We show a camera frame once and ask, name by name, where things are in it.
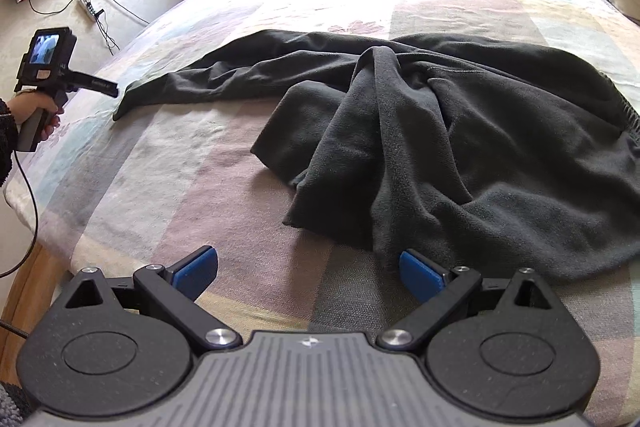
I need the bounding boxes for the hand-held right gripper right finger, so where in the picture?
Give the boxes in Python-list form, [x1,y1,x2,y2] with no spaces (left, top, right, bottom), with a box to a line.
[376,249,557,353]

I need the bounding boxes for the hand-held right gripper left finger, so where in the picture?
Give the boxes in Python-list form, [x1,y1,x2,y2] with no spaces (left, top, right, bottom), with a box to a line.
[62,246,242,354]

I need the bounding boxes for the black pants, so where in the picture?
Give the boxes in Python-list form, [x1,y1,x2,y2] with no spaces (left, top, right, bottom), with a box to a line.
[114,29,640,285]

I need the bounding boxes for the person's left hand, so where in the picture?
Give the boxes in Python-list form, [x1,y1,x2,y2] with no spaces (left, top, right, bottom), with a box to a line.
[11,89,63,142]

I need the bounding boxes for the bed with patchwork sheet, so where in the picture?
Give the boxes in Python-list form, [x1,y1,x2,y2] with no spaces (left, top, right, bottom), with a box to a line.
[2,0,640,427]

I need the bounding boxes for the person's dark knit clothing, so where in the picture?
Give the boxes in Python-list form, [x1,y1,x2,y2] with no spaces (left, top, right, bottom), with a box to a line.
[0,382,36,427]

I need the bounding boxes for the white power strip with cables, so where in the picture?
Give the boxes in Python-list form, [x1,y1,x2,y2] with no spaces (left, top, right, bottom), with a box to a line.
[70,0,151,58]

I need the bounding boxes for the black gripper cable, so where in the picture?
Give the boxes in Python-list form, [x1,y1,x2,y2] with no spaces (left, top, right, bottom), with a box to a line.
[0,149,41,279]

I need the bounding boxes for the braided gripper cable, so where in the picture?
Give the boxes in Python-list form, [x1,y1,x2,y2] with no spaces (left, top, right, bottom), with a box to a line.
[0,319,32,339]

